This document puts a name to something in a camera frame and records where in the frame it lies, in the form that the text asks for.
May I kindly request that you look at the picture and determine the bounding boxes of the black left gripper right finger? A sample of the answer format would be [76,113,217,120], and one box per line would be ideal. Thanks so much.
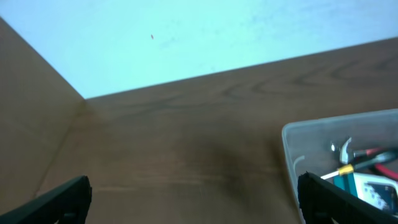
[297,172,397,224]

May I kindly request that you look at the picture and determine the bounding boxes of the clear plastic storage container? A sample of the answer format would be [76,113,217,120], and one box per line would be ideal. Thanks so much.
[282,110,397,223]

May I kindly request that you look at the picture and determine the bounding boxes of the red handled pliers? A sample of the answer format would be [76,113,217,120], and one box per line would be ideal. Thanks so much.
[353,147,397,181]

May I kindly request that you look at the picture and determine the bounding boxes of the blue white screw box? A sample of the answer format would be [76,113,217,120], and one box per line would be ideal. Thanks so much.
[333,172,397,217]

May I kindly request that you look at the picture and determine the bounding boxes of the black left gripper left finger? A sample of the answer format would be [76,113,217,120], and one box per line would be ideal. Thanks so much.
[1,175,92,224]

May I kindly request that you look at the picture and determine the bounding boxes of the small metal hammer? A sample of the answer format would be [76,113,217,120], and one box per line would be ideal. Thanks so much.
[321,138,397,180]

